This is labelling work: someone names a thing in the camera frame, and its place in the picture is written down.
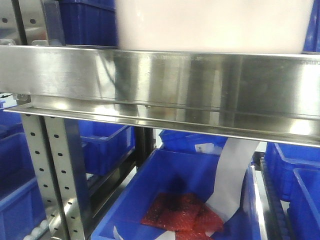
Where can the stainless steel shelf rail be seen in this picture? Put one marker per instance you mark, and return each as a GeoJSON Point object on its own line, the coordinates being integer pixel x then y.
{"type": "Point", "coordinates": [263, 97]}

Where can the white plastic storage bin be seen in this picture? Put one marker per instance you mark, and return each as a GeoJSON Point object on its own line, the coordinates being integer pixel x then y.
{"type": "Point", "coordinates": [219, 26]}

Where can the white paper strip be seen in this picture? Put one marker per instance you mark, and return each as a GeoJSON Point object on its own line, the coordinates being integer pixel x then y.
{"type": "Point", "coordinates": [224, 182]}

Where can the perforated steel shelf post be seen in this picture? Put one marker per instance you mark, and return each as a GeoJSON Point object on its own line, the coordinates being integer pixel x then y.
{"type": "Point", "coordinates": [55, 147]}

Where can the blue bin upper right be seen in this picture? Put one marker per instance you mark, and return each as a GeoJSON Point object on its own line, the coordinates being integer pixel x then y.
{"type": "Point", "coordinates": [312, 39]}

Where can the blue bin lower middle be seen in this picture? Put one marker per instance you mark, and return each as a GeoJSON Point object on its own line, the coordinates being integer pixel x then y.
{"type": "Point", "coordinates": [104, 145]}

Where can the blue bin upper left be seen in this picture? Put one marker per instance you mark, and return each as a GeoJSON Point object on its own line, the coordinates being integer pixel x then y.
{"type": "Point", "coordinates": [89, 22]}

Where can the blue bin lower right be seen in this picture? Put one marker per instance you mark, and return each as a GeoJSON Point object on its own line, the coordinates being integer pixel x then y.
{"type": "Point", "coordinates": [295, 173]}

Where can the blue bin behind centre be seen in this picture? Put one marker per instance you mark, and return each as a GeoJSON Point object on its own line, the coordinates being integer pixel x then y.
{"type": "Point", "coordinates": [187, 142]}

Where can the red bubble wrap bag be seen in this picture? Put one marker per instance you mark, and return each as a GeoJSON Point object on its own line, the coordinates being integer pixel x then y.
{"type": "Point", "coordinates": [185, 215]}

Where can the blue bin lower left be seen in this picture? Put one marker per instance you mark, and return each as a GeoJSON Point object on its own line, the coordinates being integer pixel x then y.
{"type": "Point", "coordinates": [21, 205]}

